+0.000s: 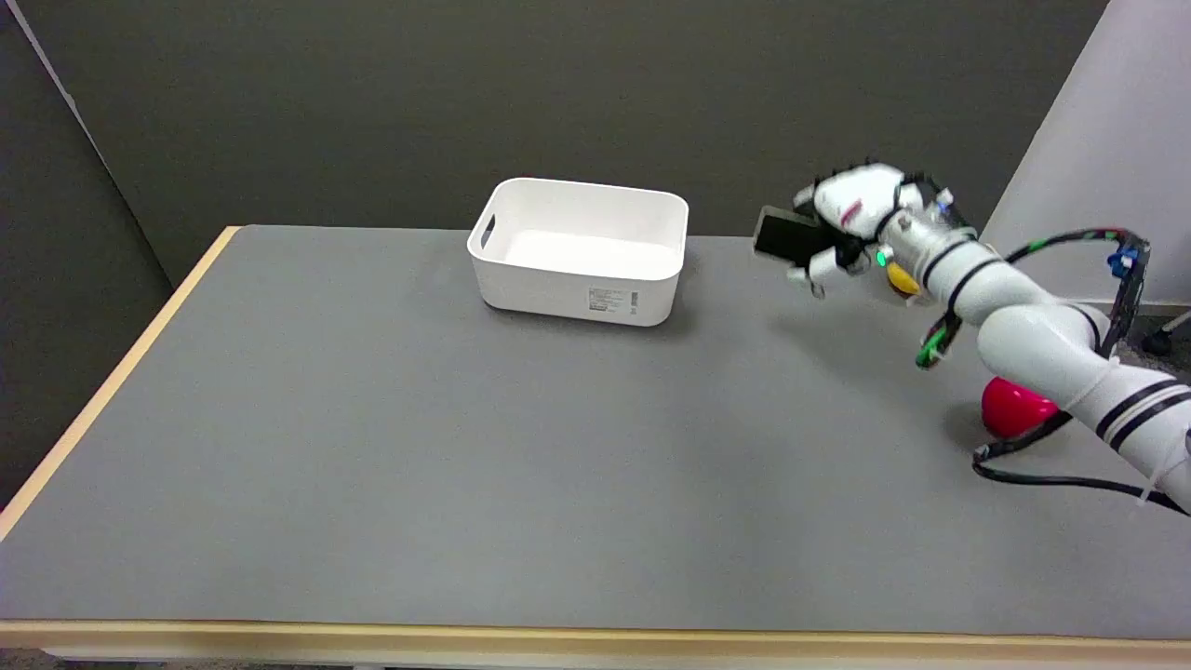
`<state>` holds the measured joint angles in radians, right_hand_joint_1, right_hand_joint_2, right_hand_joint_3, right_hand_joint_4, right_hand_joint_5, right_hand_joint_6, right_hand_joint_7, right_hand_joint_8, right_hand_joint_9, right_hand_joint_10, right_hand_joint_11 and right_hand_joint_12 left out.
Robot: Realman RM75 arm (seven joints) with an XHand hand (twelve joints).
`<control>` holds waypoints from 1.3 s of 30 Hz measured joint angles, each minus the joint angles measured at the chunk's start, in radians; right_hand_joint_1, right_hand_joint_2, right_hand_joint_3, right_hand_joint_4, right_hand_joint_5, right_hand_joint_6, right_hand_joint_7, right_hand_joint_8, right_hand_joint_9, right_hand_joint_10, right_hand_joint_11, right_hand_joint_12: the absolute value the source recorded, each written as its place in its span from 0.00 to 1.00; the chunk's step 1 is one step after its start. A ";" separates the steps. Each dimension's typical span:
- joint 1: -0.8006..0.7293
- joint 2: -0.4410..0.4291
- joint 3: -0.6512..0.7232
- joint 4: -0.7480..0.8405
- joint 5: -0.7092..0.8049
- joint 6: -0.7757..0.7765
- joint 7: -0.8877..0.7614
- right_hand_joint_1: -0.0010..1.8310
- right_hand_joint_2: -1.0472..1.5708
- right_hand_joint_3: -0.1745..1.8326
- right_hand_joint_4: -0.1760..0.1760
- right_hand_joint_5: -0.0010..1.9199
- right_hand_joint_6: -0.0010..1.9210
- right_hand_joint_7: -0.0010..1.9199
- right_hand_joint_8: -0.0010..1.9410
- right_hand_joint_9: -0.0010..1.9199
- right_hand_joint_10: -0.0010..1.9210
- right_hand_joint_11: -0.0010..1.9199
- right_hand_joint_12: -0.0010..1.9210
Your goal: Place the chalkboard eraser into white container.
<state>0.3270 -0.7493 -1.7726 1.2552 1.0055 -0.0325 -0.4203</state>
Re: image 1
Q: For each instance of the red round object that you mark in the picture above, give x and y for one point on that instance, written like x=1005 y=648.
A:
x=1012 y=407

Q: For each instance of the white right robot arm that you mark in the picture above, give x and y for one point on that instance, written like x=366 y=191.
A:
x=1033 y=326

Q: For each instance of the white plastic container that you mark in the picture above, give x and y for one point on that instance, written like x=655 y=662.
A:
x=579 y=251

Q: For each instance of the yellow small object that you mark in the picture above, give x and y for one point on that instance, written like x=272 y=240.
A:
x=901 y=277

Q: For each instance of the black chalkboard eraser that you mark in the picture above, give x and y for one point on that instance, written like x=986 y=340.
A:
x=786 y=236

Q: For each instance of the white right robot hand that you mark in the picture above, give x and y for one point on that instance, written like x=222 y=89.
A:
x=861 y=207

